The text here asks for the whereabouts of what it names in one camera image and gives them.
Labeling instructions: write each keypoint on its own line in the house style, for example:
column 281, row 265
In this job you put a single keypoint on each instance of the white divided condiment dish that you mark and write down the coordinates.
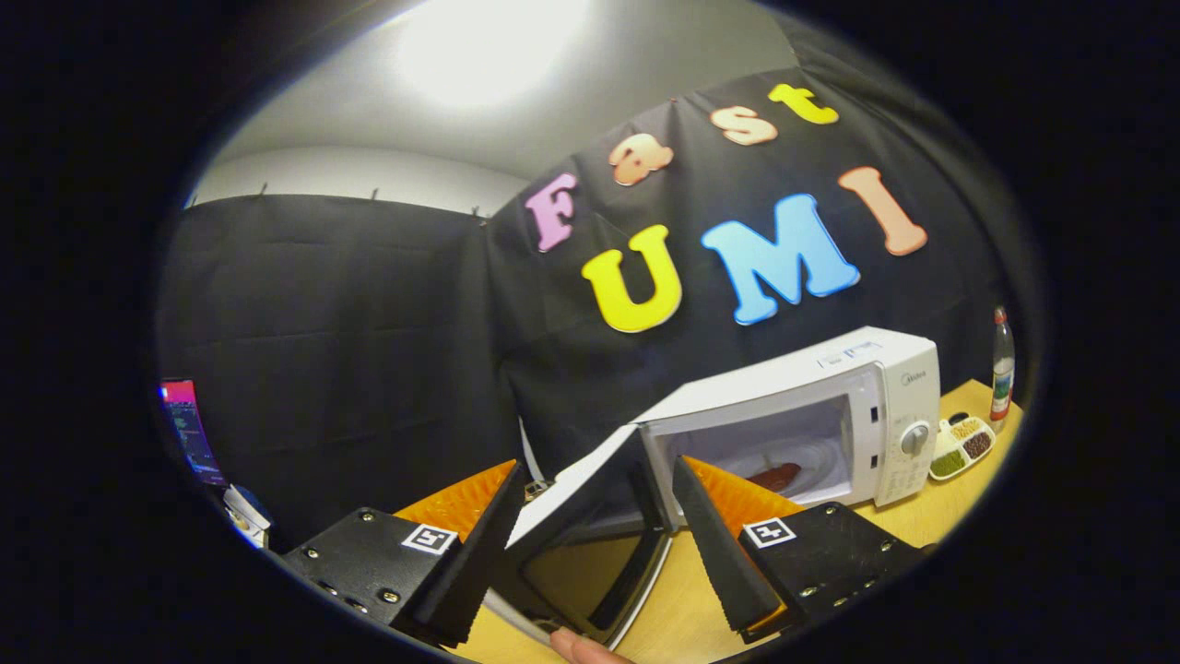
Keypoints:
column 963, row 447

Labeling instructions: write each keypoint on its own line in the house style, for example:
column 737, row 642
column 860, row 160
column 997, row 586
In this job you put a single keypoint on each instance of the white object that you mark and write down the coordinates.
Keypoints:
column 247, row 516

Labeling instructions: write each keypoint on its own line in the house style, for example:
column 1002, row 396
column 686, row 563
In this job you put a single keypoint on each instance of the brown meat piece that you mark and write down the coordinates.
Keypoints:
column 776, row 477

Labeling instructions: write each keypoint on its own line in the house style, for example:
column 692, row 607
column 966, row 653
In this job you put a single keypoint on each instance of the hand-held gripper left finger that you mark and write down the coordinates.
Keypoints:
column 479, row 553

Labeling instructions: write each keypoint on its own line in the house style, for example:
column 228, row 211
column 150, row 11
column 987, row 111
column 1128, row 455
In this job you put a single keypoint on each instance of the black backdrop cloth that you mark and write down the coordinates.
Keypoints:
column 350, row 323

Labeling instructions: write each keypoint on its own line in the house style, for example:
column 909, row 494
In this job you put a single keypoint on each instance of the white toaster oven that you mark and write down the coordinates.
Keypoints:
column 890, row 387

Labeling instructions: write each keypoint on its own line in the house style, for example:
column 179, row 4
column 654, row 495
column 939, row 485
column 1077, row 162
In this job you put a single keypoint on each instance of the clear plastic water bottle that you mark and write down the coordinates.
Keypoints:
column 1002, row 369

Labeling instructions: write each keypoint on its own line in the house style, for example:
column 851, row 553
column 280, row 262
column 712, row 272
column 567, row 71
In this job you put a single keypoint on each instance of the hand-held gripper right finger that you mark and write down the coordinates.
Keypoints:
column 719, row 553

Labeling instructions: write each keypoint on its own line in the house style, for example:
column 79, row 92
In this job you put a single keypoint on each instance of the laptop screen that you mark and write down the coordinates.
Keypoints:
column 192, row 433

